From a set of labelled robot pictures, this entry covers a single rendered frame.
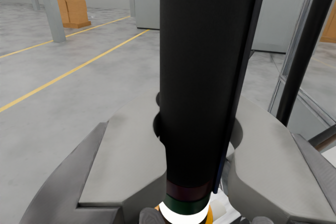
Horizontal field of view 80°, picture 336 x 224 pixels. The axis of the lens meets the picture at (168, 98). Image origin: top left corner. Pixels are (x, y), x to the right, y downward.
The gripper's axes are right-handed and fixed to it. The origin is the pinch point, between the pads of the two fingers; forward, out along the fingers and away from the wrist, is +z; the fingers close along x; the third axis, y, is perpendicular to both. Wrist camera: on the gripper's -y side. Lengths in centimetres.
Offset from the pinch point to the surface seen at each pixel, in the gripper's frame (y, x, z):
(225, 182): 35.3, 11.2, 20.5
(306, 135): 67, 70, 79
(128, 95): 152, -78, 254
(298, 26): 18, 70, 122
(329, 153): 25.7, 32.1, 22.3
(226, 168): 36.7, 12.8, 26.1
